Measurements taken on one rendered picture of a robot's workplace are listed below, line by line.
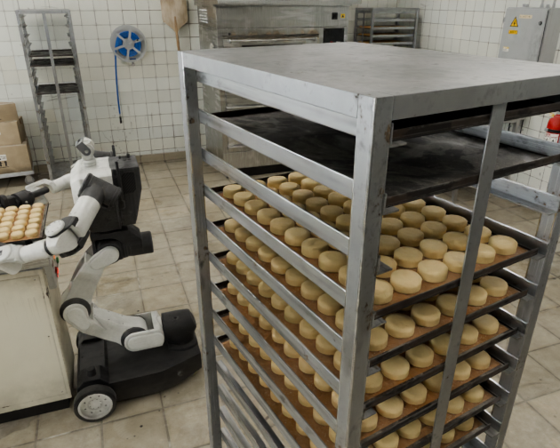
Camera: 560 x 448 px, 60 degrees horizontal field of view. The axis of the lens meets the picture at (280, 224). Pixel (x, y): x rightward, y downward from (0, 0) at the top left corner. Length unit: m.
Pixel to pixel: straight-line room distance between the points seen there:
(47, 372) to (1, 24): 4.41
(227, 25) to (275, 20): 0.53
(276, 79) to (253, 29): 4.76
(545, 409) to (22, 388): 2.62
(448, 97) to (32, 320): 2.19
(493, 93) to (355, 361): 0.42
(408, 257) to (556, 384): 2.38
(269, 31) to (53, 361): 4.04
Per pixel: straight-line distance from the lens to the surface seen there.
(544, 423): 2.93
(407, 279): 0.81
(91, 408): 2.74
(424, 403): 1.03
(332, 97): 0.64
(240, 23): 5.47
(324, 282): 0.80
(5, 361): 2.68
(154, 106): 6.42
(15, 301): 2.49
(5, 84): 6.40
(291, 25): 5.65
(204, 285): 1.30
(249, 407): 1.33
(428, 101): 0.64
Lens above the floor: 1.92
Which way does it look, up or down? 25 degrees down
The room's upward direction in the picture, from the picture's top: straight up
